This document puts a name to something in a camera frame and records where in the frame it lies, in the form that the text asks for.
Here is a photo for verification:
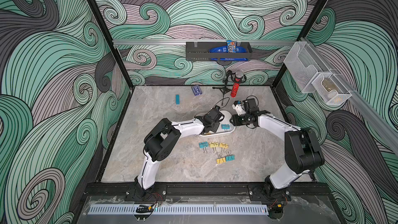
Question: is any teal binder clip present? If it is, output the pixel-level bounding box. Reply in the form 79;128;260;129
199;142;209;153
225;151;235;162
221;124;231;132

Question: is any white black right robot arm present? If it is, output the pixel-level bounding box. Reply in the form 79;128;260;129
230;99;325;198

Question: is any black corner frame post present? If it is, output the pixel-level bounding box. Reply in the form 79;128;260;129
271;0;328;91

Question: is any black microphone tripod stand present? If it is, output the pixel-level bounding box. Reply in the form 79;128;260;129
212;70;233;106

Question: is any aluminium wall rail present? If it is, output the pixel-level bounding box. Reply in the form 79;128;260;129
299;37;398;155
112;38;295;46

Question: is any white plastic storage box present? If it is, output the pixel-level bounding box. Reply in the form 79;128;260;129
199;110;236;138

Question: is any clear plastic wall bin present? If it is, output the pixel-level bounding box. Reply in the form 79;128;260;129
284;41;322;93

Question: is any small clear wall bin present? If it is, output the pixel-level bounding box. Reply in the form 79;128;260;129
312;72;352;106

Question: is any black left corner post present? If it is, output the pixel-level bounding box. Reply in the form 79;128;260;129
86;0;134;91

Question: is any red glitter microphone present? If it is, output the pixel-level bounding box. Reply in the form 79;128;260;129
231;70;247;97

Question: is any blue card box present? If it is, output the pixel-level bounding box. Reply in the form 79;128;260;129
191;85;203;96

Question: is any black wall shelf basket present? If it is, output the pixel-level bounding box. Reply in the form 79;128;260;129
186;41;253;62

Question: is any yellow binder clip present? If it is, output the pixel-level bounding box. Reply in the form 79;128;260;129
219;143;229;153
209;142;219;153
216;154;227;164

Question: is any right aluminium wall rail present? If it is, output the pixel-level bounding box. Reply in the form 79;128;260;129
299;37;398;155

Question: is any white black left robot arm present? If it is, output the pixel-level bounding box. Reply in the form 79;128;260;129
136;105;225;191

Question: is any blue package in shelf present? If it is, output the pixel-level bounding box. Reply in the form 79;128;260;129
209;46;248;61

